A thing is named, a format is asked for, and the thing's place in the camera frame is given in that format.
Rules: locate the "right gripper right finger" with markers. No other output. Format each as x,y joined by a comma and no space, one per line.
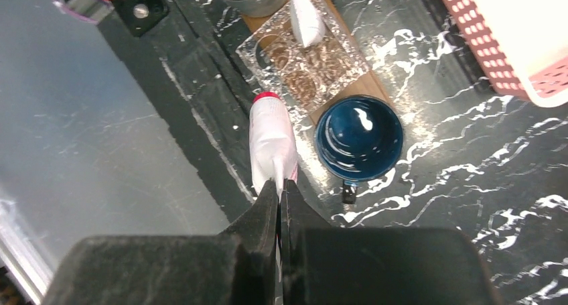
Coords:
324,264

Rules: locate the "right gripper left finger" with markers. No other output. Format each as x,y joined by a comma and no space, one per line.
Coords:
236,266

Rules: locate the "red capped toothpaste tube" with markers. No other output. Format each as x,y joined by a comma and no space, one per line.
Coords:
274,174

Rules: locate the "dark blue mug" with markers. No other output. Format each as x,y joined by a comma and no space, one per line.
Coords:
358,139

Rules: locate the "clear packaged toothbrushes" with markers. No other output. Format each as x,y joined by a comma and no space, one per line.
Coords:
310,76

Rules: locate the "brown wooden oval tray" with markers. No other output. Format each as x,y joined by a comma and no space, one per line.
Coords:
367,84

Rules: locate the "black capped toothpaste tube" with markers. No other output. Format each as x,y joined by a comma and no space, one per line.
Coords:
306,22

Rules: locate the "pink plastic basket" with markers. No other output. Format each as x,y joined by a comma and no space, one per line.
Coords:
521,45

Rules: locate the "aluminium frame rail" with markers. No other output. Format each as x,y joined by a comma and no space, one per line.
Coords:
31,273

